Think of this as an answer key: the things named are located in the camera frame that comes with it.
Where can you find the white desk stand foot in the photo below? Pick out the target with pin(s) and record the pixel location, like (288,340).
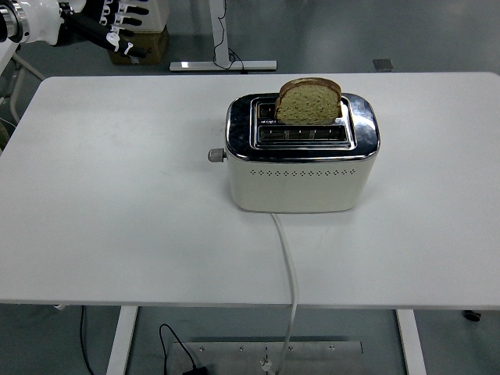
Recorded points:
(215,23)

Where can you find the cream and chrome toaster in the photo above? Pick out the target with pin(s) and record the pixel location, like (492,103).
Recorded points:
(293,191)

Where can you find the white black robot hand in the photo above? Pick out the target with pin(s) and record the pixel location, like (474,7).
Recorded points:
(41,21)

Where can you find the brown bread slice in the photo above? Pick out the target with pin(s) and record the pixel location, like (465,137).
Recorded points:
(308,105)

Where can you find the grey floor socket plate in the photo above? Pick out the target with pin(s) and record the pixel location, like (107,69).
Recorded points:
(383,65)

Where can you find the grey metal plate with screws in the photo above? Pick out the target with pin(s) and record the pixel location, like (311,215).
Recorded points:
(234,359)

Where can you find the black caster wheel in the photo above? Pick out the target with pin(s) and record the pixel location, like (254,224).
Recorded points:
(472,315)

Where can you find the white table leg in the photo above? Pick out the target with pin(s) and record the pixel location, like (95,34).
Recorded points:
(121,340)
(410,340)

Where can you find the brown cardboard box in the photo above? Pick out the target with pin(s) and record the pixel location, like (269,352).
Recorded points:
(152,51)

